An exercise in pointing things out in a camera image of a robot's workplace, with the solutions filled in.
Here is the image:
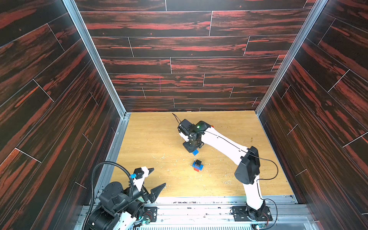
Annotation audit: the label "blue long brick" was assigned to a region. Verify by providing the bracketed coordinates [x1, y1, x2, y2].
[192, 162, 204, 172]
[192, 149, 199, 156]

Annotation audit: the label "black square brick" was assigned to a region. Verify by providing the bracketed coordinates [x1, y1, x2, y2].
[193, 160, 203, 169]

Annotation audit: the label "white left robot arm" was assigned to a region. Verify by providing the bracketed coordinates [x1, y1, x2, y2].
[84, 166, 166, 230]

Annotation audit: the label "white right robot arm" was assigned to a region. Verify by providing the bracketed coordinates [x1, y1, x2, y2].
[178, 119, 265, 219]

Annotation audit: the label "aluminium front base rails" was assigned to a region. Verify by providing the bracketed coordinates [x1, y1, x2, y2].
[73, 195, 320, 230]

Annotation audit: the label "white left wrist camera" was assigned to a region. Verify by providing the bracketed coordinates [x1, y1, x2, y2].
[130, 166, 150, 191]

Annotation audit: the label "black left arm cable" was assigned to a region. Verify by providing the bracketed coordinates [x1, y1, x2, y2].
[81, 160, 136, 230]

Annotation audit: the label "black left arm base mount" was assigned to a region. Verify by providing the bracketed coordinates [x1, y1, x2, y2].
[141, 207, 158, 224]

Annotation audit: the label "aluminium frame rail left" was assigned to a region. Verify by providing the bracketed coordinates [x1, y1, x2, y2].
[61, 0, 131, 205]

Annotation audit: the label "aluminium frame rail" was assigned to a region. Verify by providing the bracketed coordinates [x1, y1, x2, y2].
[255, 0, 328, 117]
[61, 0, 131, 205]

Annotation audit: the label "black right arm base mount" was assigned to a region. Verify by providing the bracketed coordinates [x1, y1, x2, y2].
[230, 203, 273, 222]

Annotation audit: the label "aluminium frame rail right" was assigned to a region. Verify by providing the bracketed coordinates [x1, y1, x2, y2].
[255, 0, 328, 117]

